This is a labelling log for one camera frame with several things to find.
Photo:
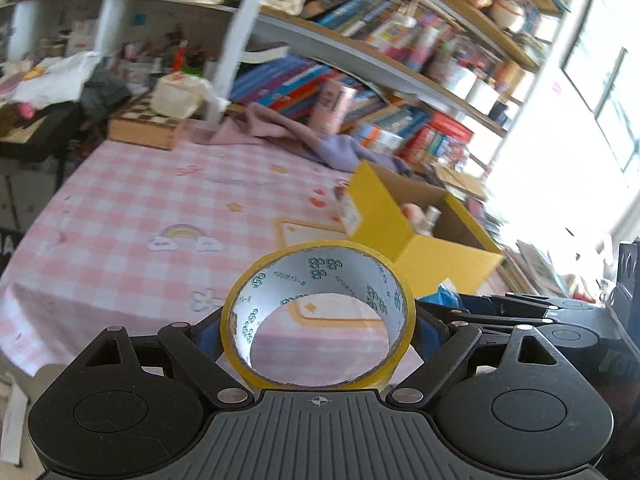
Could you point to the brown envelope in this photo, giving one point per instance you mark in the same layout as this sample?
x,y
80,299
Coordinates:
x,y
460,180

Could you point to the white shelf unit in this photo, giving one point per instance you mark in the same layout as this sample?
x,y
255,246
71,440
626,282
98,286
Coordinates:
x,y
235,35

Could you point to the white storage box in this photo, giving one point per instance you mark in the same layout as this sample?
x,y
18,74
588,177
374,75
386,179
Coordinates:
x,y
475,90

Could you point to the yellow cardboard box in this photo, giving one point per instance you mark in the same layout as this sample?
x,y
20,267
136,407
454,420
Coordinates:
x,y
380,210

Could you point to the pink cloth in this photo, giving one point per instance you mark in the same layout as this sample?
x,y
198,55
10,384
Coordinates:
x,y
270,127

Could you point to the pen holder with pens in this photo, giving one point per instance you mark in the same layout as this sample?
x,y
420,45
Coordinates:
x,y
180,55

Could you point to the pink pig plush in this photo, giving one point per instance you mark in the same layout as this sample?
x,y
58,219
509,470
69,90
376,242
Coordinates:
x,y
412,212

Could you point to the red thick dictionary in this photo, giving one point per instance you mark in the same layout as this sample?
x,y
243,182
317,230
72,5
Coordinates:
x,y
425,145

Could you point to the cream tissue pack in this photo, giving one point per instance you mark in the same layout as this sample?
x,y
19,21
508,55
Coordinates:
x,y
175,95

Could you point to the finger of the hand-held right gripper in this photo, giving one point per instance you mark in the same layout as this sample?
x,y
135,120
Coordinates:
x,y
500,321
500,302

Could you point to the yellow tape roll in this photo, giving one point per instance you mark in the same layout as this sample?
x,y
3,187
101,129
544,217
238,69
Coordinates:
x,y
325,270

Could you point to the dark grey garment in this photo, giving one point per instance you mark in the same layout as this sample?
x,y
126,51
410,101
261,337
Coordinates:
x,y
105,95

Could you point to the row of blue books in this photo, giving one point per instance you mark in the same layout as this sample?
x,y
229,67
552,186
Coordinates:
x,y
280,80

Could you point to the large red book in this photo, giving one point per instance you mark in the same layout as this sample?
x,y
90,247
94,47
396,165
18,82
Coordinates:
x,y
450,127

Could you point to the pink checked tablecloth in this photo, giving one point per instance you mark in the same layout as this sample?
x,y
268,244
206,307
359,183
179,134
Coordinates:
x,y
125,220

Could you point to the stack of books and papers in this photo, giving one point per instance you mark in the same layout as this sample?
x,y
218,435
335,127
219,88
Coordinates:
x,y
540,265

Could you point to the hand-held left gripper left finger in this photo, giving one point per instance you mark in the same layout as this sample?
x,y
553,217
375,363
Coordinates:
x,y
205,340

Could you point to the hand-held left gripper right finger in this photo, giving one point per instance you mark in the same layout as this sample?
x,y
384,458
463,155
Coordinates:
x,y
425,340

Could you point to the pink rectangular box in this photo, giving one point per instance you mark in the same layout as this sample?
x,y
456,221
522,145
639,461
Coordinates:
x,y
332,105

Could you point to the small black box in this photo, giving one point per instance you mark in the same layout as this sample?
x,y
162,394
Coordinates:
x,y
500,110

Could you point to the white glue bottle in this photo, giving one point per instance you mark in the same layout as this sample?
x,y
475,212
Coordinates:
x,y
430,220

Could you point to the wooden chess box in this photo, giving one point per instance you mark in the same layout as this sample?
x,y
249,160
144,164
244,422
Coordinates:
x,y
145,130

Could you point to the small pink toy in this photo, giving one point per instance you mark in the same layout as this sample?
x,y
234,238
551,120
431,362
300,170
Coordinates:
x,y
27,110

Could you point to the black side table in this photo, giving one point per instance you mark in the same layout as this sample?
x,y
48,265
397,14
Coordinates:
x,y
40,135

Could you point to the white shirt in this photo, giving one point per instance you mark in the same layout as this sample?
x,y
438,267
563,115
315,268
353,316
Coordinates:
x,y
60,77

